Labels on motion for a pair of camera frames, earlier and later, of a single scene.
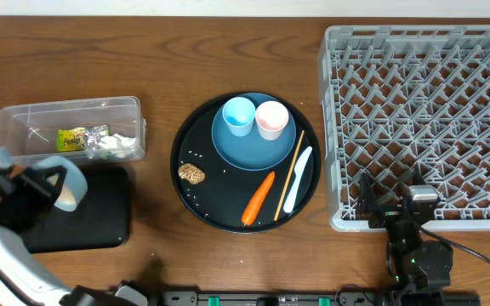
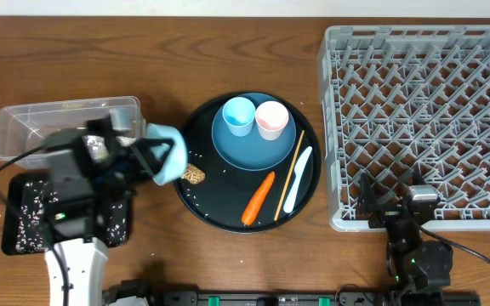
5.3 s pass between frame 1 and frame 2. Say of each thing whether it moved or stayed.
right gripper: stayed
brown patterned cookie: stayed
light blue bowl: moved
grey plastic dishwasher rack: stayed
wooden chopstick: stayed
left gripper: moved
